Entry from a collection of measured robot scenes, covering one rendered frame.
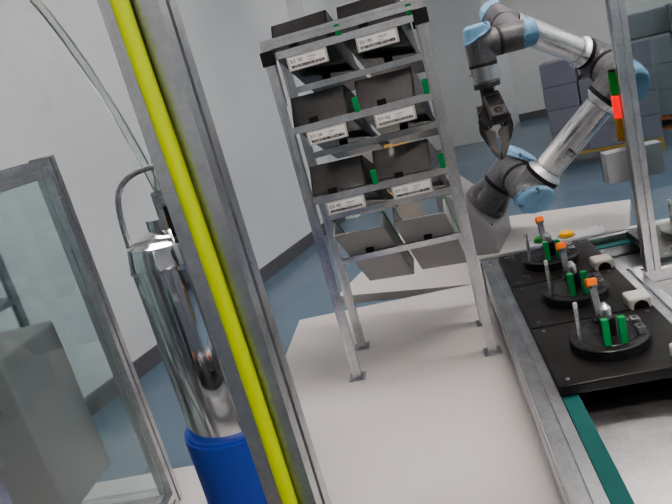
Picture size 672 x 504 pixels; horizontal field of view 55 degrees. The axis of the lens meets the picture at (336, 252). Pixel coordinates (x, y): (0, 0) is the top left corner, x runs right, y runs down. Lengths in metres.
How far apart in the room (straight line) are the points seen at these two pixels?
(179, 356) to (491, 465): 0.59
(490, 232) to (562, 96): 5.15
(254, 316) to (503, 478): 0.70
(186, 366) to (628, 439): 0.68
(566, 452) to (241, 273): 0.65
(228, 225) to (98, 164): 4.00
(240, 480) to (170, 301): 0.27
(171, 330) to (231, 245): 0.35
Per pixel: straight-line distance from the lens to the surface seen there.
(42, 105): 4.35
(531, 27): 1.85
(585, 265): 1.67
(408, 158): 1.47
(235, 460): 0.92
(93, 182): 4.46
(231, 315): 0.54
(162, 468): 1.32
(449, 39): 10.39
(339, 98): 1.46
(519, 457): 1.21
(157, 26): 0.53
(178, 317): 0.85
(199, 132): 0.52
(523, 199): 2.11
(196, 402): 0.90
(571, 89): 7.26
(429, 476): 1.20
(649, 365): 1.21
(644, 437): 1.13
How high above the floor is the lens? 1.56
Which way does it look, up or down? 15 degrees down
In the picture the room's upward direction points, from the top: 15 degrees counter-clockwise
